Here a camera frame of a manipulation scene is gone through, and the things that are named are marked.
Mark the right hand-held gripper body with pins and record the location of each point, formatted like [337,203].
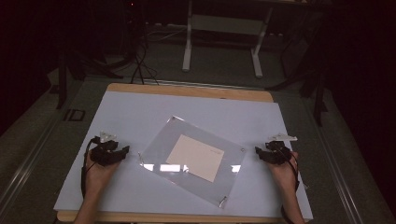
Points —
[277,154]

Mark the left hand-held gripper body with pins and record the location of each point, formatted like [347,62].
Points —
[104,154]

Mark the person's left hand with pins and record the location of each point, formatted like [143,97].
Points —
[98,177]

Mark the person's right hand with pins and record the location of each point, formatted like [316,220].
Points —
[281,175]

